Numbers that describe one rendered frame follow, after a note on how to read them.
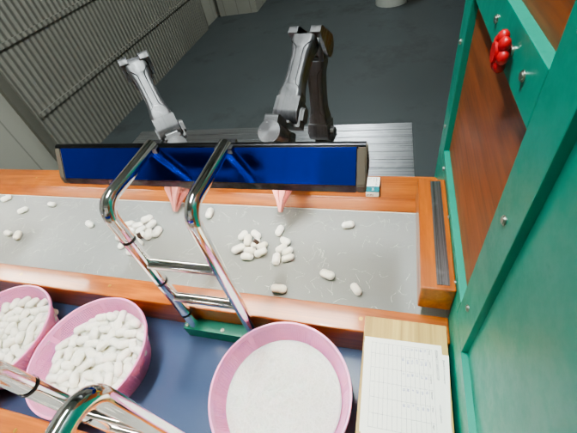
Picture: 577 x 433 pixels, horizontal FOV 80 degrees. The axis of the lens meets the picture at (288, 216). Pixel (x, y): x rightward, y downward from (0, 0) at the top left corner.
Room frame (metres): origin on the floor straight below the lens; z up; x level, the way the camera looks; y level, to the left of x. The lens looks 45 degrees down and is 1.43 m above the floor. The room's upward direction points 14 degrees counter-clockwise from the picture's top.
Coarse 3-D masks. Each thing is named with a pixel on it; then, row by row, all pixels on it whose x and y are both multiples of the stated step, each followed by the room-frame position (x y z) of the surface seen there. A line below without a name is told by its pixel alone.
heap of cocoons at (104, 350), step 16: (96, 320) 0.49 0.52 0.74; (112, 320) 0.48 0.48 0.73; (128, 320) 0.48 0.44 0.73; (80, 336) 0.47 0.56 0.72; (96, 336) 0.45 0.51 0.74; (112, 336) 0.44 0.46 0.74; (128, 336) 0.43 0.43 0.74; (64, 352) 0.42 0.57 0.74; (80, 352) 0.41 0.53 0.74; (96, 352) 0.41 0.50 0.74; (112, 352) 0.39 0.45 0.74; (128, 352) 0.39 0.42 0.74; (64, 368) 0.39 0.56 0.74; (80, 368) 0.38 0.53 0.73; (96, 368) 0.37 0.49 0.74; (112, 368) 0.36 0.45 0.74; (128, 368) 0.35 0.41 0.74; (64, 384) 0.35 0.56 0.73; (80, 384) 0.34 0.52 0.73; (112, 384) 0.33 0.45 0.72
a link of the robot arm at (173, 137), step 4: (180, 120) 0.99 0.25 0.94; (180, 124) 0.98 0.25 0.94; (184, 128) 0.97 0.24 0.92; (156, 132) 0.96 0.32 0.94; (168, 132) 0.89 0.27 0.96; (172, 132) 0.89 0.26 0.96; (176, 132) 0.89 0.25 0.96; (184, 132) 0.96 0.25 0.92; (168, 136) 0.88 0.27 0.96; (172, 136) 0.88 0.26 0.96; (176, 136) 0.88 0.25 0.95; (180, 136) 0.88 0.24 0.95; (184, 136) 0.95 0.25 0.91; (168, 140) 0.87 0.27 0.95; (172, 140) 0.87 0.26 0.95; (176, 140) 0.87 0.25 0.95; (180, 140) 0.87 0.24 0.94; (184, 140) 0.87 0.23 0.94
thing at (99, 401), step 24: (0, 360) 0.22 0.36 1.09; (0, 384) 0.20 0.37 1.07; (24, 384) 0.21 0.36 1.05; (48, 384) 0.22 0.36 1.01; (96, 384) 0.16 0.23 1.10; (72, 408) 0.13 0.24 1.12; (96, 408) 0.14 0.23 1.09; (120, 408) 0.15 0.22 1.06; (144, 408) 0.16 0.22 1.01; (48, 432) 0.12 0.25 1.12; (72, 432) 0.12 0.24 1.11; (120, 432) 0.19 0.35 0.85; (144, 432) 0.14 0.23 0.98; (168, 432) 0.15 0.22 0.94
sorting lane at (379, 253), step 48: (0, 240) 0.89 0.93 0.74; (48, 240) 0.83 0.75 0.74; (96, 240) 0.78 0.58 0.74; (144, 240) 0.73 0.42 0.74; (192, 240) 0.68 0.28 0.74; (336, 240) 0.56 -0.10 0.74; (384, 240) 0.52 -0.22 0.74; (240, 288) 0.48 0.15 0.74; (288, 288) 0.45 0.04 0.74; (336, 288) 0.42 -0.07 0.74; (384, 288) 0.39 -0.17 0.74
